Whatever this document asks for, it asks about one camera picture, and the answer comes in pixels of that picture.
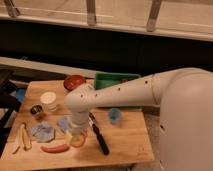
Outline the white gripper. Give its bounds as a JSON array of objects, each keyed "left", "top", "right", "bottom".
[{"left": 65, "top": 112, "right": 89, "bottom": 146}]

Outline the red yellow apple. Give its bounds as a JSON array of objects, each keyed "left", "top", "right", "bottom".
[{"left": 71, "top": 134, "right": 86, "bottom": 148}]

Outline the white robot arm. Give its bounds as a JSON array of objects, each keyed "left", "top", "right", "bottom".
[{"left": 65, "top": 68, "right": 213, "bottom": 171}]

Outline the white paper cup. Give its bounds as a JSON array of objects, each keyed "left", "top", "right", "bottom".
[{"left": 40, "top": 92, "right": 57, "bottom": 111}]

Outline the blue plastic cup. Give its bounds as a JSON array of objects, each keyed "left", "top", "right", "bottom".
[{"left": 108, "top": 108, "right": 121, "bottom": 124}]

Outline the red sausage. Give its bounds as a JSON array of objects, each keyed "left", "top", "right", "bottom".
[{"left": 40, "top": 144, "right": 69, "bottom": 153}]

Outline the blue sponge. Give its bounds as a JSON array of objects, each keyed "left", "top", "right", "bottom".
[{"left": 57, "top": 117, "right": 70, "bottom": 133}]

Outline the light blue cloth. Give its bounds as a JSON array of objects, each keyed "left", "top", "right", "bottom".
[{"left": 31, "top": 121, "right": 55, "bottom": 143}]

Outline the red bowl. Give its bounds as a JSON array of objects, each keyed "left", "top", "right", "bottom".
[{"left": 63, "top": 75, "right": 86, "bottom": 91}]

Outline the green plastic tray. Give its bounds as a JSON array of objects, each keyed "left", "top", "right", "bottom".
[{"left": 93, "top": 72, "right": 140, "bottom": 90}]

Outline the dark grape bunch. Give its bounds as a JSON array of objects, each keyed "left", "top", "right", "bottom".
[{"left": 121, "top": 79, "right": 129, "bottom": 83}]

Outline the black chair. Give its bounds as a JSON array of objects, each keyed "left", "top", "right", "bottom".
[{"left": 0, "top": 69, "right": 21, "bottom": 156}]

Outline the black handled knife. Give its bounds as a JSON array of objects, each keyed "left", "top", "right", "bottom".
[{"left": 89, "top": 113, "right": 110, "bottom": 155}]

